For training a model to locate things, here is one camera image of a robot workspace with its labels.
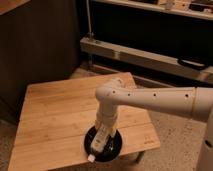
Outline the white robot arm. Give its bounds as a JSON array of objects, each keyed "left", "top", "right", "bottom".
[{"left": 91, "top": 78, "right": 213, "bottom": 171}]

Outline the black handle on shelf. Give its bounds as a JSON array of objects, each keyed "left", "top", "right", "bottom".
[{"left": 177, "top": 59, "right": 209, "bottom": 70}]

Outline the wooden table leg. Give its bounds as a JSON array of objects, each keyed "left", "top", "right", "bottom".
[{"left": 134, "top": 151, "right": 145, "bottom": 163}]

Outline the black ceramic bowl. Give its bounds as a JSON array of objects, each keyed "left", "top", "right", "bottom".
[{"left": 84, "top": 131, "right": 122, "bottom": 162}]

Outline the metal pole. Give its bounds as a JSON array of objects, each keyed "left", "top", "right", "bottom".
[{"left": 86, "top": 0, "right": 94, "bottom": 39}]

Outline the white plastic bottle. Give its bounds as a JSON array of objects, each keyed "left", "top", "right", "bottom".
[{"left": 88, "top": 127, "right": 109, "bottom": 162}]

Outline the wooden shelf rack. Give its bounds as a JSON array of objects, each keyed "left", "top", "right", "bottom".
[{"left": 77, "top": 0, "right": 213, "bottom": 86}]

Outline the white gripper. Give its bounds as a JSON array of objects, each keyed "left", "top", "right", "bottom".
[{"left": 95, "top": 113, "right": 117, "bottom": 137}]

